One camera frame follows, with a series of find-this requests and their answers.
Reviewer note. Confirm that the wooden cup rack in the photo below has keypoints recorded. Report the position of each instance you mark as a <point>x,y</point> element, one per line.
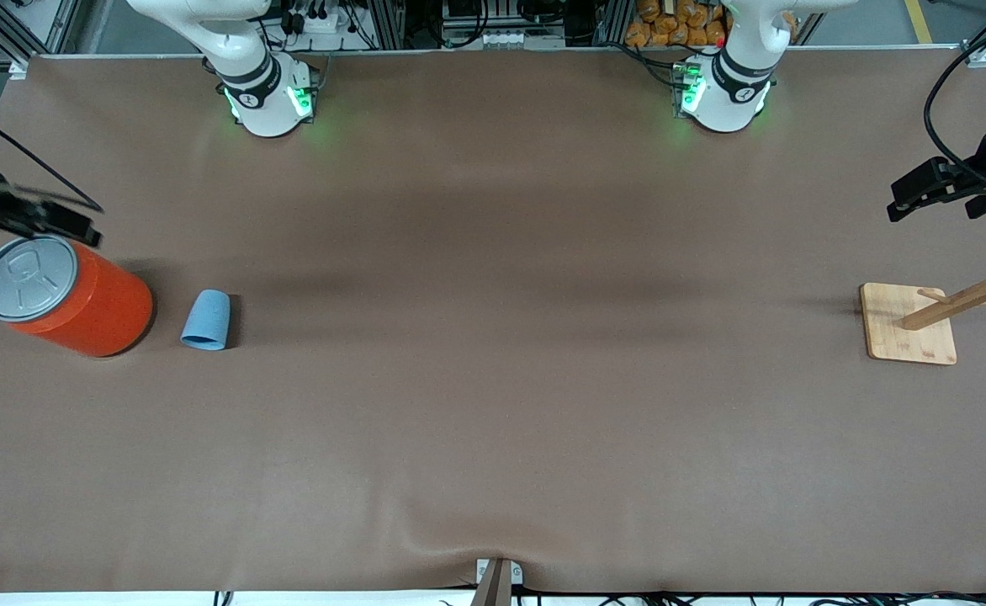
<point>909,324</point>

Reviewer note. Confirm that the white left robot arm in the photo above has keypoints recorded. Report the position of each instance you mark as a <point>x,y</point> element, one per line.
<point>728,101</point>

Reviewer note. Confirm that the metal table corner bracket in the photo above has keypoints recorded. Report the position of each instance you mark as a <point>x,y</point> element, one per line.
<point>979,57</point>
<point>18,69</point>

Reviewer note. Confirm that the brown table cloth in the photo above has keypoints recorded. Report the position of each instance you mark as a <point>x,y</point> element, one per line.
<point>493,337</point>

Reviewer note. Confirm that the aluminium frame post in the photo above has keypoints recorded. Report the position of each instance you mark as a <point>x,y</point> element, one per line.
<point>612,21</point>
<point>385,21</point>

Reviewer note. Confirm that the white power strip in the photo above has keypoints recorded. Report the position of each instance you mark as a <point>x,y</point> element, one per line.
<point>518,39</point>

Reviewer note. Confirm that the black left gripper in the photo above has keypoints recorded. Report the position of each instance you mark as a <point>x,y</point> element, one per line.
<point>980,169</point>

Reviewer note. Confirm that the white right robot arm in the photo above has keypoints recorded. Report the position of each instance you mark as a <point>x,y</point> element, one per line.
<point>262,101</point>

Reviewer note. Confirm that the orange can with grey lid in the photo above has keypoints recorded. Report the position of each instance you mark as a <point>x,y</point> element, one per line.
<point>98,307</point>

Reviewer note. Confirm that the power strip with black plugs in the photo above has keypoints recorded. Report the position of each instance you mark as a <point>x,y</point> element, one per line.
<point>316,21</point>

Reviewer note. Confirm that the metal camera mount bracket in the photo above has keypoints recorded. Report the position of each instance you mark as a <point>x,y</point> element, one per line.
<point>497,585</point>

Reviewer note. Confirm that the orange packaged goods pile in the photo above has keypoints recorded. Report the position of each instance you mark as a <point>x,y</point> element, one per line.
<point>661,25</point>

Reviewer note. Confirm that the blue plastic cup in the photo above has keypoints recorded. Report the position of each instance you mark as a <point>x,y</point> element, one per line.
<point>207,318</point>

